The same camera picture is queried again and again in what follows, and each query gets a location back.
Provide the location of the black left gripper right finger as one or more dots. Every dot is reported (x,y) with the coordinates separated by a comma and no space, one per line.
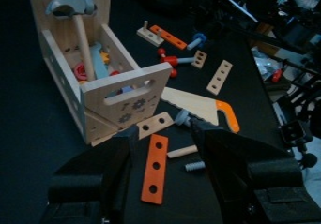
(235,159)

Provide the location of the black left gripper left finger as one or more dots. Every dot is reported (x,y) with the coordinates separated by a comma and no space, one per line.
(116,159)

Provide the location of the blue toy screw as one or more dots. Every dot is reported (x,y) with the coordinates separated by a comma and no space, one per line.
(196,41)

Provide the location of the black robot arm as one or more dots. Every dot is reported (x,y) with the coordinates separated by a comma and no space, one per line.
(251,18)

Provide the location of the grey toy screw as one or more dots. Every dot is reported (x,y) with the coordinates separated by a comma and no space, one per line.
(184,116)

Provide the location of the wooden toy toolbox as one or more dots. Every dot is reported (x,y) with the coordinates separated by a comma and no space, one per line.
(94,68)

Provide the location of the long orange three-hole bar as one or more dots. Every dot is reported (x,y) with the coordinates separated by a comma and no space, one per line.
(155,168)

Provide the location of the plain wooden dowel peg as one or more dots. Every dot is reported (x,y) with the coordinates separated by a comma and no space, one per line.
(183,152)

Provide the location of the short wooden two-hole bar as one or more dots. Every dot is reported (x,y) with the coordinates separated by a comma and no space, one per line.
(153,124)

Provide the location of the wooden three-hole bar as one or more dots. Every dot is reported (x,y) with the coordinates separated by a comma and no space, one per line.
(220,77)

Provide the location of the red toy gear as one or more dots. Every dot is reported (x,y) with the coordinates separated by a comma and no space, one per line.
(81,71)

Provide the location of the light blue toy wrench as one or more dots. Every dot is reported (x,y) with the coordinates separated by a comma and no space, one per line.
(98,63)

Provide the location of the wooden block with pegs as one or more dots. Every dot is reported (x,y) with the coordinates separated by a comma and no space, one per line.
(151,35)

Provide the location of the orange bar with holes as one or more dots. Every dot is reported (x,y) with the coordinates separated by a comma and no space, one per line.
(169,37)

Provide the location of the toy hammer grey head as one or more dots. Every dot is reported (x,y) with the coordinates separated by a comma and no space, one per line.
(80,31)

